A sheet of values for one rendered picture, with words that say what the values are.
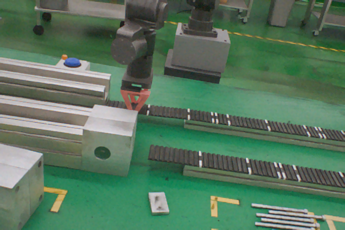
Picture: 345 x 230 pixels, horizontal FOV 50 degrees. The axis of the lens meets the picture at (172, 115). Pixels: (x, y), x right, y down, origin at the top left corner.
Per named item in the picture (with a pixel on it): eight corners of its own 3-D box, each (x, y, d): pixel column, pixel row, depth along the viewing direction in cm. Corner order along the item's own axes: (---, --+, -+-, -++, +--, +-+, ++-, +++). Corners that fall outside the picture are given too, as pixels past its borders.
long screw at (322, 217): (322, 218, 70) (324, 214, 70) (324, 222, 69) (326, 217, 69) (267, 211, 70) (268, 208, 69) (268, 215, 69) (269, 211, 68)
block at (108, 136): (135, 142, 83) (139, 105, 78) (127, 177, 72) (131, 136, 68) (95, 136, 83) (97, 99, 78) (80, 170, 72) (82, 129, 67)
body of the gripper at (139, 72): (120, 87, 83) (123, 56, 80) (127, 71, 92) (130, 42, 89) (149, 91, 83) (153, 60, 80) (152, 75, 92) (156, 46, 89)
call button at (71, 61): (81, 64, 103) (81, 58, 102) (77, 70, 100) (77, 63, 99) (66, 62, 103) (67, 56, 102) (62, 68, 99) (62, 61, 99)
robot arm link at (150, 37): (160, 26, 83) (137, 20, 85) (149, 32, 77) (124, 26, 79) (156, 55, 87) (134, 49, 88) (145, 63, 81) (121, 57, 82)
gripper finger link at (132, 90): (117, 117, 87) (120, 81, 83) (121, 104, 93) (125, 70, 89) (146, 122, 87) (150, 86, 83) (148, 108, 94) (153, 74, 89)
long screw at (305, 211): (305, 212, 71) (307, 208, 70) (307, 215, 70) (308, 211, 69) (250, 205, 71) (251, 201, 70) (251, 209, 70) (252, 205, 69)
